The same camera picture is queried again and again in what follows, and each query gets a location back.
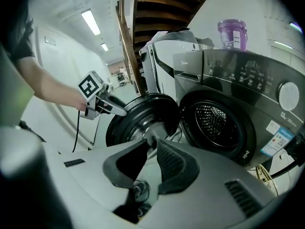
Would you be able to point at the person's shoe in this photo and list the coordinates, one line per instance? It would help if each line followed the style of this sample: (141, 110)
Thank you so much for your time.
(141, 191)
(140, 211)

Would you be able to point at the person's left shoe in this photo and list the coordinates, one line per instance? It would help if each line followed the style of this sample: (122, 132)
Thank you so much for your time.
(141, 191)

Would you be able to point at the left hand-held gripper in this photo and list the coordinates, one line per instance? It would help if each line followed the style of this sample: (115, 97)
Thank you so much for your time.
(89, 86)

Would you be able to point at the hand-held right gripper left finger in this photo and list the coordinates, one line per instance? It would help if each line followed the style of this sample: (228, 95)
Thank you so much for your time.
(128, 161)

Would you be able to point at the dark round washing machine door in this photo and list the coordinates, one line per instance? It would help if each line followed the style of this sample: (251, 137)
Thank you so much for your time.
(124, 125)

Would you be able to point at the person's left forearm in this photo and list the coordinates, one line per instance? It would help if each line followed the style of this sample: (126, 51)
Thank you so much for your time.
(50, 82)

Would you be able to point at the person's black clothing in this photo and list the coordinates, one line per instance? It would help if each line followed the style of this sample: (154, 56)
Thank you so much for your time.
(21, 39)

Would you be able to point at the purple plastic bucket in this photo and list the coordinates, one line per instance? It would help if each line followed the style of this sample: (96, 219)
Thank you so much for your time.
(231, 36)

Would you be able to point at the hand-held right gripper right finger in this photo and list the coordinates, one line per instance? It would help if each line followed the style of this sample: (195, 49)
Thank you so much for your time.
(177, 170)

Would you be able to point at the white wall panel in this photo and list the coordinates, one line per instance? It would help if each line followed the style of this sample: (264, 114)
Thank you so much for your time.
(50, 40)

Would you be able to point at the ceiling light strip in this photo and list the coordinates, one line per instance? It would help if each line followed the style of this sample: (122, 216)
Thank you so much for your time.
(104, 46)
(91, 21)
(283, 44)

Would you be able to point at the white and black appliance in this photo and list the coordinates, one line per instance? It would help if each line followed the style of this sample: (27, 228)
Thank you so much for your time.
(164, 61)

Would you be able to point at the brown wooden rack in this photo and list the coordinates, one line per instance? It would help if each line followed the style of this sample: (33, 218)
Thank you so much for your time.
(155, 15)

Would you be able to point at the person's right shoe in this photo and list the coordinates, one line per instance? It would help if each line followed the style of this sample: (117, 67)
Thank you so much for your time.
(140, 211)

